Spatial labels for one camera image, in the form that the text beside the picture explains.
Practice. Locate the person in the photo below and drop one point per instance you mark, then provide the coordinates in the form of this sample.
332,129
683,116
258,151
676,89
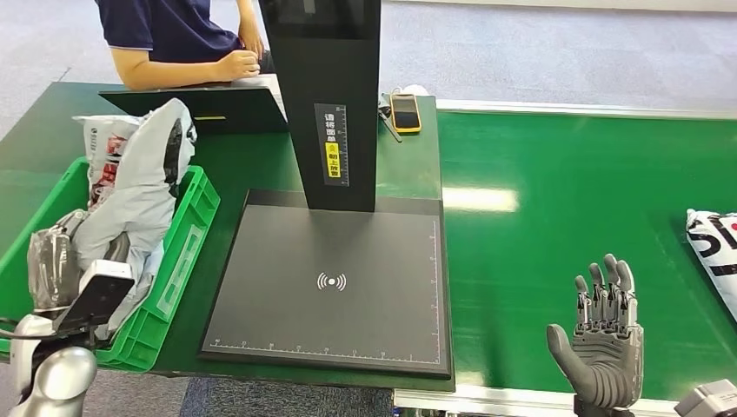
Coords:
167,26

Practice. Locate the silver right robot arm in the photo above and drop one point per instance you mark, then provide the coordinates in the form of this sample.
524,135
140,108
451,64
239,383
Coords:
601,411

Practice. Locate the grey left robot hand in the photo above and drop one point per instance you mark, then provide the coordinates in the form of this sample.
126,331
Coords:
52,270

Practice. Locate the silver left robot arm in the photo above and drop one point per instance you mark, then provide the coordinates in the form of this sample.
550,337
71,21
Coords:
46,368

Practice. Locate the black scanner column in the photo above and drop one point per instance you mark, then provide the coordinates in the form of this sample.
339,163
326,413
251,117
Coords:
322,63

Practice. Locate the aluminium conveyor side rail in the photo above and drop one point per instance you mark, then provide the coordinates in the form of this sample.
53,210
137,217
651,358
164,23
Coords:
489,400
576,109

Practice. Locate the white poly mailer package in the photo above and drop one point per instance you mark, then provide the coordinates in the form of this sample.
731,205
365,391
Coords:
144,190

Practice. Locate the black scanner base plate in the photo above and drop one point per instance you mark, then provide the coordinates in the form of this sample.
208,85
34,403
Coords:
345,242

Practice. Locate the person's right forearm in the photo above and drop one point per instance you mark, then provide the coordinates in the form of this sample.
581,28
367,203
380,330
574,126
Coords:
167,73

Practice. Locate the green plastic crate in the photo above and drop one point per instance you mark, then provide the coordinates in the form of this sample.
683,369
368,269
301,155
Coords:
173,276

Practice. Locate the black laptop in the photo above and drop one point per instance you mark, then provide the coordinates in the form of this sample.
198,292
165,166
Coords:
242,112

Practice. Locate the black yellow ruler sticker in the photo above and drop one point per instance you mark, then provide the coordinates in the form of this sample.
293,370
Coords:
332,145

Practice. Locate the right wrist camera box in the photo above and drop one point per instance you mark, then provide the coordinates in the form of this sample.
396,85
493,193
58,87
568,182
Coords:
711,400

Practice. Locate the person's right hand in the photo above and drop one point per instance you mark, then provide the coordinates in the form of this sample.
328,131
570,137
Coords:
237,65

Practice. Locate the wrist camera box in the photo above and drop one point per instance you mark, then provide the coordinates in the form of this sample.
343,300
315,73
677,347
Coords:
711,400
98,293

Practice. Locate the person's left hand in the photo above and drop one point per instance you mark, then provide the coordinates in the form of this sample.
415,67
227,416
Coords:
253,46

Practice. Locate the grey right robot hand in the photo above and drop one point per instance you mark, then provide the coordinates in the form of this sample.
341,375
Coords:
604,362

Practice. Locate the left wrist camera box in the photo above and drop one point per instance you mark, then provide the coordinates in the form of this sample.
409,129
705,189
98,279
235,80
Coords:
98,293

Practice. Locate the person's left forearm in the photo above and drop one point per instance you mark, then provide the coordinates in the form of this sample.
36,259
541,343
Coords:
248,17

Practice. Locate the white package black red print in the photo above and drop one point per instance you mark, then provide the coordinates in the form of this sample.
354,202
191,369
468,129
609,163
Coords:
717,253

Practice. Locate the phone in yellow case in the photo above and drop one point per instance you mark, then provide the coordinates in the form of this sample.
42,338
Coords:
405,113

